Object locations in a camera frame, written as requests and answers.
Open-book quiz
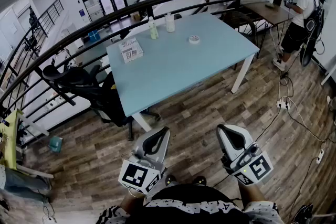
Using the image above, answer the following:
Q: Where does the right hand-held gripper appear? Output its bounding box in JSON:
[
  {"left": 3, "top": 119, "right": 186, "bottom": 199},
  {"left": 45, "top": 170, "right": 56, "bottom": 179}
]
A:
[{"left": 216, "top": 124, "right": 274, "bottom": 187}]

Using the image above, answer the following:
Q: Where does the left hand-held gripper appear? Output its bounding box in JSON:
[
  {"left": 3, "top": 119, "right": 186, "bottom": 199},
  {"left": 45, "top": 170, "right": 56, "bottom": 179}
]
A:
[{"left": 118, "top": 127, "right": 171, "bottom": 195}]

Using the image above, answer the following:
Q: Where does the person's right forearm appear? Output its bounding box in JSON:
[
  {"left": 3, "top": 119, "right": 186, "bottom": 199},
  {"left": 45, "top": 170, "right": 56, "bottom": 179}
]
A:
[{"left": 237, "top": 180, "right": 266, "bottom": 210}]

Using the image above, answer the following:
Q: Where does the person's left forearm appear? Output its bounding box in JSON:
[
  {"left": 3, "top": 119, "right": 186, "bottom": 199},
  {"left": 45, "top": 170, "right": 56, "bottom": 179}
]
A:
[{"left": 120, "top": 188, "right": 148, "bottom": 216}]

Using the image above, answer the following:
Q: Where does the person's right black shoe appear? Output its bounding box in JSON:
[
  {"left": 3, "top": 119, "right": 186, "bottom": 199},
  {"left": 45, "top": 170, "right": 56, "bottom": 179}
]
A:
[{"left": 191, "top": 176, "right": 207, "bottom": 187}]

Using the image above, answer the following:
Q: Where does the white power strip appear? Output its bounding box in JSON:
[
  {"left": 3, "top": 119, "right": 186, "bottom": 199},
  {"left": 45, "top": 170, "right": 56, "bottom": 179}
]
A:
[
  {"left": 276, "top": 98, "right": 292, "bottom": 110},
  {"left": 316, "top": 148, "right": 326, "bottom": 165}
]

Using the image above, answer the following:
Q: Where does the black office chair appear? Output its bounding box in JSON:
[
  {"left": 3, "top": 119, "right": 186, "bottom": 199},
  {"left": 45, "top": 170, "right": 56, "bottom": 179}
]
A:
[{"left": 41, "top": 64, "right": 161, "bottom": 141}]

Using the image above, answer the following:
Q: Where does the person's black printed shirt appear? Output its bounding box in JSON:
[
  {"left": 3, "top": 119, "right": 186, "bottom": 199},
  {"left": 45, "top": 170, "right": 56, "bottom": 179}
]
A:
[{"left": 97, "top": 183, "right": 284, "bottom": 224}]

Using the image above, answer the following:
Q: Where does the light blue table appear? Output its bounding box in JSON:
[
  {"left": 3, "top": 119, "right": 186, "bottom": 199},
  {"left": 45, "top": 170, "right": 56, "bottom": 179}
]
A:
[{"left": 106, "top": 12, "right": 260, "bottom": 132}]

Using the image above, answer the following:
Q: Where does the teal bin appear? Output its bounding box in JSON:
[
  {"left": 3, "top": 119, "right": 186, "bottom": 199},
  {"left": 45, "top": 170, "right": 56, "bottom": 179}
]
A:
[{"left": 49, "top": 135, "right": 64, "bottom": 153}]

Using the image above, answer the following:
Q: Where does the printed paper packet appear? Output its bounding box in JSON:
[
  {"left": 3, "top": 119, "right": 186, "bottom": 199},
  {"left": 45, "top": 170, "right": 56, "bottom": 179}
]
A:
[{"left": 118, "top": 37, "right": 144, "bottom": 64}]

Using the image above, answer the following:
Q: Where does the dark wicker chair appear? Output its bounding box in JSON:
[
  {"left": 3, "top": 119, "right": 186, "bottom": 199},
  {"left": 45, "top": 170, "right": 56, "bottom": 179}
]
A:
[{"left": 223, "top": 10, "right": 257, "bottom": 45}]

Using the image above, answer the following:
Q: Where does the green drink bottle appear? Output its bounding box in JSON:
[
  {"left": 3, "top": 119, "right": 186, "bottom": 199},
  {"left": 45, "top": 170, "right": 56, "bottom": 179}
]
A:
[{"left": 148, "top": 16, "right": 159, "bottom": 40}]

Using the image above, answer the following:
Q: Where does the white drink bottle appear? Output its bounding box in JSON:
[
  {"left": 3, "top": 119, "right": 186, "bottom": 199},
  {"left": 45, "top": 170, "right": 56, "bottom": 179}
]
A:
[{"left": 164, "top": 12, "right": 176, "bottom": 33}]

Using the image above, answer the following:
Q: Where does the yellow-green table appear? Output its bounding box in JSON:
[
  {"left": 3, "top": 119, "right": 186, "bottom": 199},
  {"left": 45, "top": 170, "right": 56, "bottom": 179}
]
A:
[{"left": 0, "top": 109, "right": 24, "bottom": 170}]

